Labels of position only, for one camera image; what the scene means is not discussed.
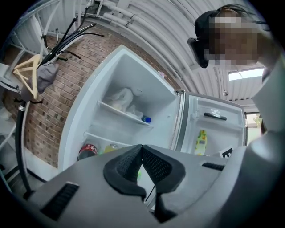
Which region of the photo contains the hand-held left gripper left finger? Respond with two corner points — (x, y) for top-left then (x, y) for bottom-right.
(23, 144), (158, 228)

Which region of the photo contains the grey cloth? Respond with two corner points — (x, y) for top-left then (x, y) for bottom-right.
(36, 63), (60, 94)

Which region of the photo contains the person's head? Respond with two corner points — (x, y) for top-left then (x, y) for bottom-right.
(200, 6), (271, 67)

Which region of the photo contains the white fridge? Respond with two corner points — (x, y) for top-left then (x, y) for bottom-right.
(57, 44), (187, 179)

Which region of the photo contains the yellow green juice bottle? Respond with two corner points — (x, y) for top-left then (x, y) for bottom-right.
(194, 130), (208, 156)

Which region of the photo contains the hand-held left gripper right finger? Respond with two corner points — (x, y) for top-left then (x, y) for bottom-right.
(142, 144), (236, 228)

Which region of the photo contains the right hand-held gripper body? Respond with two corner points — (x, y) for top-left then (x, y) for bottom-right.
(204, 57), (285, 228)

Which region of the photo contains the yellow drink bottle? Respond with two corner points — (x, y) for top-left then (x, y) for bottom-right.
(103, 143), (119, 155)

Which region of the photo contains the cola bottle red label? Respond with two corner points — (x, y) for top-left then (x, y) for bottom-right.
(77, 143), (99, 161)

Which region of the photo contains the wooden clothes hanger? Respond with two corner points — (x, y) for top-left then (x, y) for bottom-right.
(12, 54), (43, 100)

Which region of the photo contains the white plastic bag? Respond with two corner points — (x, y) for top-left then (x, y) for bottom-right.
(104, 87), (145, 121)

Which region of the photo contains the black coat rack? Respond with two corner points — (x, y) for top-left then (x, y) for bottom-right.
(13, 6), (105, 199)

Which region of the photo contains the white shelf unit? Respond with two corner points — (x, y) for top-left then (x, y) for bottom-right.
(0, 13), (49, 134)

